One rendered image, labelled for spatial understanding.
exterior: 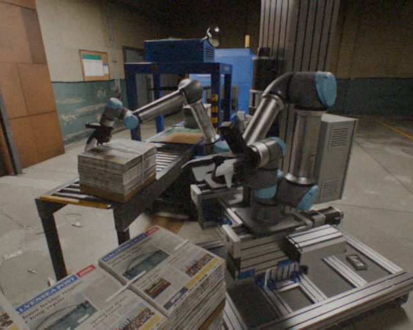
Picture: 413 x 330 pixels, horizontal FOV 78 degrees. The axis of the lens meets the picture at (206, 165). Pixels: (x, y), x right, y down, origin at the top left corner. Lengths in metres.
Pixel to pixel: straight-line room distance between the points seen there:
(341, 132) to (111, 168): 1.21
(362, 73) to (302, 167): 9.15
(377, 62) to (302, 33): 8.96
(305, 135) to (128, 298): 0.81
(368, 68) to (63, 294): 9.92
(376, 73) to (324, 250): 9.18
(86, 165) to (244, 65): 3.64
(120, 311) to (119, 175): 0.73
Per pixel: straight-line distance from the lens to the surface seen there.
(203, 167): 0.66
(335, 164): 1.54
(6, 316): 0.61
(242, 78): 4.67
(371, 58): 10.17
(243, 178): 0.68
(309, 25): 1.34
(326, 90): 0.97
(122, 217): 1.40
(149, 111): 1.39
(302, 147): 1.02
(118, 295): 0.90
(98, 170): 1.46
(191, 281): 0.89
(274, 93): 1.02
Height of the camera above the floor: 1.46
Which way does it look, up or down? 20 degrees down
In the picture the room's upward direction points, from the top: straight up
